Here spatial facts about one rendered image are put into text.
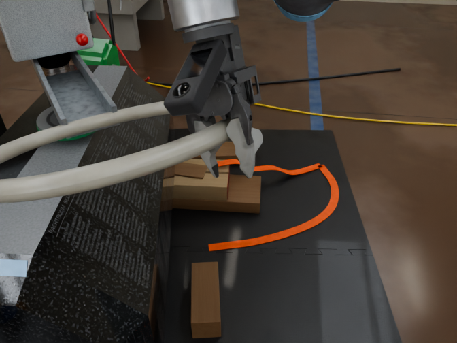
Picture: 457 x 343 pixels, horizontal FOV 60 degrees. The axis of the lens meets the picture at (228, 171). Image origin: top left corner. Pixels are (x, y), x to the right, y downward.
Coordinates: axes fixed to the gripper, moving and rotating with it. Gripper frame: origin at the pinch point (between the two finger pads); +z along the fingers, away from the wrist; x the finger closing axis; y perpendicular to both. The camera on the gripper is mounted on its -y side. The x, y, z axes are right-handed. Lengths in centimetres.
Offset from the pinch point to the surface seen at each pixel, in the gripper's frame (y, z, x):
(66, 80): 26, -16, 66
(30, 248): -3, 20, 60
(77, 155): 28, 7, 76
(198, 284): 62, 79, 73
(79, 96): 21, -11, 56
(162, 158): -11.1, -6.2, 1.3
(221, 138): -1.9, -5.7, -1.4
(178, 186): 103, 52, 109
